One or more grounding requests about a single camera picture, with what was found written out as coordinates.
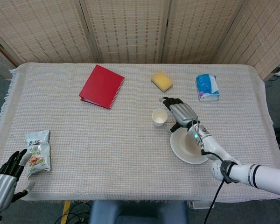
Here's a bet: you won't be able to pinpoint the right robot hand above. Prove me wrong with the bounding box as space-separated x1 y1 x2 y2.
158 97 199 133

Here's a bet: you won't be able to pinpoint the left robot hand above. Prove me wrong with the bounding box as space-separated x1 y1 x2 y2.
0 149 36 213

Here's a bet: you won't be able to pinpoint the small white paper cup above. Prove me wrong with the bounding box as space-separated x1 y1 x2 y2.
152 108 168 127

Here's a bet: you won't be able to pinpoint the white plate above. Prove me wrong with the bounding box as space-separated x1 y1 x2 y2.
170 127 210 165

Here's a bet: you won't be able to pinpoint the blue tissue pack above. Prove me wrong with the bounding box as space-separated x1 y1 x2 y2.
196 74 221 102

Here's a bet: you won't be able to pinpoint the yellow sponge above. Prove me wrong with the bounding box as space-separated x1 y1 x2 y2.
151 71 174 93

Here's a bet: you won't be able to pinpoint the silver snack bag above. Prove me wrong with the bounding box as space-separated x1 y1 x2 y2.
25 129 51 178

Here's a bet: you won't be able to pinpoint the red spiral notebook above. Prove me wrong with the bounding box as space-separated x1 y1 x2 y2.
78 64 126 110

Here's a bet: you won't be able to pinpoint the beige woven tablecloth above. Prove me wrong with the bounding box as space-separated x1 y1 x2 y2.
0 62 280 204

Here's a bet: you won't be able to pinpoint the white box under table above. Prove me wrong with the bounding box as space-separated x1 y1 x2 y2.
189 201 214 209

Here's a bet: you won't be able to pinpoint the woven folding screen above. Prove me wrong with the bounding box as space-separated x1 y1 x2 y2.
0 0 280 82

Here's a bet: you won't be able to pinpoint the blue chair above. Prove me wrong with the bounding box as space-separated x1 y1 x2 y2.
88 200 189 224

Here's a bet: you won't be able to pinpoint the black floor cables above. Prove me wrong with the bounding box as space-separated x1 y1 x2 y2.
53 202 92 224

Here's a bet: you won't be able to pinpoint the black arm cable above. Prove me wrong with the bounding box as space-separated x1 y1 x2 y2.
200 149 231 224

